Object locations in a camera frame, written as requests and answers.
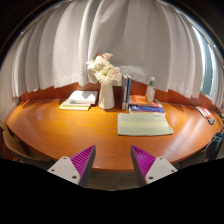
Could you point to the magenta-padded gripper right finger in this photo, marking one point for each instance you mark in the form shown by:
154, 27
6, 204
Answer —
152, 169

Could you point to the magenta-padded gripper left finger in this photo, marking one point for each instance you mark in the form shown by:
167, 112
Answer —
72, 169

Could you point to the pale green striped towel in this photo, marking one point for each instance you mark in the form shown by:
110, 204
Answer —
144, 125

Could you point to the wooden chair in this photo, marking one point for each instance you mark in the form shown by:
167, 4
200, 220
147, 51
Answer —
16, 148

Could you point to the blue flat book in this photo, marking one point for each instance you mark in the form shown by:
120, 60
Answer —
146, 109

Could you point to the yellow book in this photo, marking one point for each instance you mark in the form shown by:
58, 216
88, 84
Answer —
71, 107

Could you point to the black bag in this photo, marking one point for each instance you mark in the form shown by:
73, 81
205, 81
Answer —
214, 146

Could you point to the white book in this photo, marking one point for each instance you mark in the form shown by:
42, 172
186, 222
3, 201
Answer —
83, 97

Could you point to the small dark object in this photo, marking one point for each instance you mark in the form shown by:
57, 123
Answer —
211, 121

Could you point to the red and white booklet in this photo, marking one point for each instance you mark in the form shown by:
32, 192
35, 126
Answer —
204, 112

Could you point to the clear plastic bottle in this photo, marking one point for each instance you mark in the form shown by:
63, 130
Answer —
150, 91

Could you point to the white ceramic vase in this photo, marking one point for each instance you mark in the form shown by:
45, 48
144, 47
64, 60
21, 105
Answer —
106, 98

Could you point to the grey upright book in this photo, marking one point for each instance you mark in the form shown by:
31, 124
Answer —
124, 91

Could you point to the white and pink flower bouquet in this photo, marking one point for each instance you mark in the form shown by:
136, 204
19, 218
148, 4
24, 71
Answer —
104, 70

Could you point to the window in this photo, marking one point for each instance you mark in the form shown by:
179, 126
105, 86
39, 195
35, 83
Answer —
207, 70

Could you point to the white curtain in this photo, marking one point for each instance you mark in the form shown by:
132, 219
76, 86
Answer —
133, 36

